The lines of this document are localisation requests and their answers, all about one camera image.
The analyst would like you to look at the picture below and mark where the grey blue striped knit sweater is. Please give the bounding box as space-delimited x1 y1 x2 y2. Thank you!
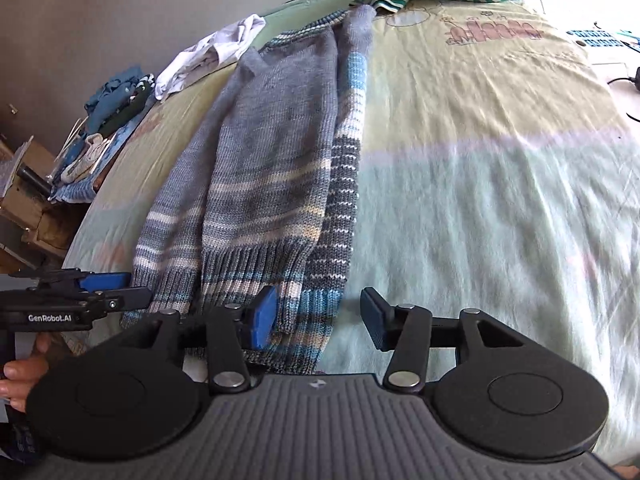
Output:
122 4 376 376

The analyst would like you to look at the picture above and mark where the person's blue patterned clothing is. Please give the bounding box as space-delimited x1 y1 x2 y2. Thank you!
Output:
0 409 42 462

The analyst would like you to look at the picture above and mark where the black power cable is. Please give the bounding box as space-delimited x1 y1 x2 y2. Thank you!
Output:
607 76 640 123

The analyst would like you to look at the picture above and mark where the blue white keypad box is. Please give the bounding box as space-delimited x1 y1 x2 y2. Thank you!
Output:
567 27 628 50

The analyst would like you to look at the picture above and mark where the white fabric item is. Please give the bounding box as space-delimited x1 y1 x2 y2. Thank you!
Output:
61 133 109 184

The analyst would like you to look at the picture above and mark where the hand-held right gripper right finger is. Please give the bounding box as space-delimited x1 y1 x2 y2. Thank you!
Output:
361 287 523 395

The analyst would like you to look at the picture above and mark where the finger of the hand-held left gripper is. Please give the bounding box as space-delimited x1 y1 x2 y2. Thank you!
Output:
92 287 152 313
77 272 132 292

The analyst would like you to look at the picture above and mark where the person's left hand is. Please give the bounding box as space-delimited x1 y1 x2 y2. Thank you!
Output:
0 334 52 413

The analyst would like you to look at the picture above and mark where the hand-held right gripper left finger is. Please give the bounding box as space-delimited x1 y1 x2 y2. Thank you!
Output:
117 286 278 395

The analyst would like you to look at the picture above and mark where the black cylinder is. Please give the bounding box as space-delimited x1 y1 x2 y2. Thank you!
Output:
16 166 55 197

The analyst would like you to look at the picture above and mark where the white side table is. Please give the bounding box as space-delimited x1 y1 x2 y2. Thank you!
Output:
566 20 640 126

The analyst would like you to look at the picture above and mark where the blue crumpled cloth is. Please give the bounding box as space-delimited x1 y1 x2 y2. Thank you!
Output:
84 64 157 133

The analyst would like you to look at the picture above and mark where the white crumpled garment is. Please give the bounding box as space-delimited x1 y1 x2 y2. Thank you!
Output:
155 15 267 101

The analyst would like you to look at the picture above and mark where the dark green white item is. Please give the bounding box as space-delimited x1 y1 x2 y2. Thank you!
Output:
106 87 152 134

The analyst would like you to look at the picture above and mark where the printed yellow green bedsheet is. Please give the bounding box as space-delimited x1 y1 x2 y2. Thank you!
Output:
62 0 640 461

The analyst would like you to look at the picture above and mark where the wooden side furniture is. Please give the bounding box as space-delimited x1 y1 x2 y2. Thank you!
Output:
0 137 66 233

